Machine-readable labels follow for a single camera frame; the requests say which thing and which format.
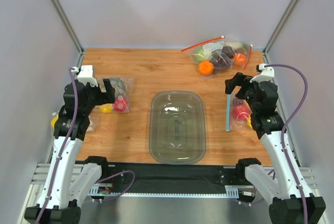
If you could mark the green fake cabbage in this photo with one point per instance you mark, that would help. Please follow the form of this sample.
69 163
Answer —
200 56

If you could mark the fake purple grapes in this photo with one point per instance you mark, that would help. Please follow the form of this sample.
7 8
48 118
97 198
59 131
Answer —
222 59

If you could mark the clear bag with mushroom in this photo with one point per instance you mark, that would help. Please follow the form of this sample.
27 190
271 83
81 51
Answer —
123 86

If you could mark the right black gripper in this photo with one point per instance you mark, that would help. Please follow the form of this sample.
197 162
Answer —
241 86

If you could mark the red spotted fake mushroom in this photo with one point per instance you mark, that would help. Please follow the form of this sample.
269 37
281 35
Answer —
121 104

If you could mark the red fake apple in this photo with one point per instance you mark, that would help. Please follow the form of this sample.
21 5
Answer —
240 112

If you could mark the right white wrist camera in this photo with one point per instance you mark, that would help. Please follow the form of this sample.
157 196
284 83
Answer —
264 74

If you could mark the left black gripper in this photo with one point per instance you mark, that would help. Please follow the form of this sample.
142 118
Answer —
98 93

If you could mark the yellow fake pepper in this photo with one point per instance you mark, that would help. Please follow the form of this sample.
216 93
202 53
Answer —
106 108

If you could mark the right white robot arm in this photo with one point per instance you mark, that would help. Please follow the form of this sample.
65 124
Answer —
289 198

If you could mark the orange fake tangerine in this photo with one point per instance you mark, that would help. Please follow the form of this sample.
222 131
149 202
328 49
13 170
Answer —
205 68

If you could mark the red zip bag back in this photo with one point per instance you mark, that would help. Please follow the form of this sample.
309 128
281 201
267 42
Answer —
218 43

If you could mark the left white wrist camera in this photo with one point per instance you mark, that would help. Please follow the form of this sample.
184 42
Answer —
85 75

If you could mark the clear bag far left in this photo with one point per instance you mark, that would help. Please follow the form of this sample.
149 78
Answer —
93 121

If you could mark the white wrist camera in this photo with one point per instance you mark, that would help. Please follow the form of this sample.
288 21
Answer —
264 74
85 75

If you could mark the blue zip top bag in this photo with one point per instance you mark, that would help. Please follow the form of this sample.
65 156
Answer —
231 123

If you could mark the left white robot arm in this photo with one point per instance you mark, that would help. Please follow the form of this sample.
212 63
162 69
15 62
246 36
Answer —
62 198

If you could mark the black base strip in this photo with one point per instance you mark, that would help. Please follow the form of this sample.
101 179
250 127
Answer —
153 178

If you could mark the clear plastic tub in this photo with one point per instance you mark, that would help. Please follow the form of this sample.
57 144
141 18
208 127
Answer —
177 132

